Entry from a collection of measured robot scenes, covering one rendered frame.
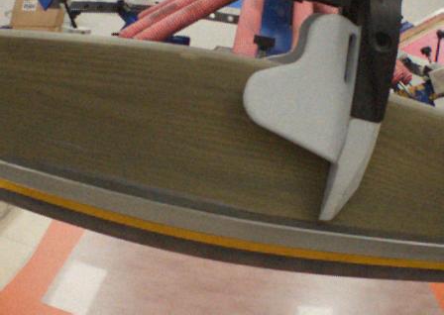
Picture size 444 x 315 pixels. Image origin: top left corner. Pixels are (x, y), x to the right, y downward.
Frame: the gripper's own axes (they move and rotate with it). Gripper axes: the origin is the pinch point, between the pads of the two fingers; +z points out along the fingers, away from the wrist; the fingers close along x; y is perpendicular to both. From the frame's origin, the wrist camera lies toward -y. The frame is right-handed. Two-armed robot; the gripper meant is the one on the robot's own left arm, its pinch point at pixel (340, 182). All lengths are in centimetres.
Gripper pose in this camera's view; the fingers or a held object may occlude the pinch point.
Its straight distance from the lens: 28.4
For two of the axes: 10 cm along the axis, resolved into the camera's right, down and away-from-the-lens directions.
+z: -1.8, 9.5, 2.4
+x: -0.6, 2.4, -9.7
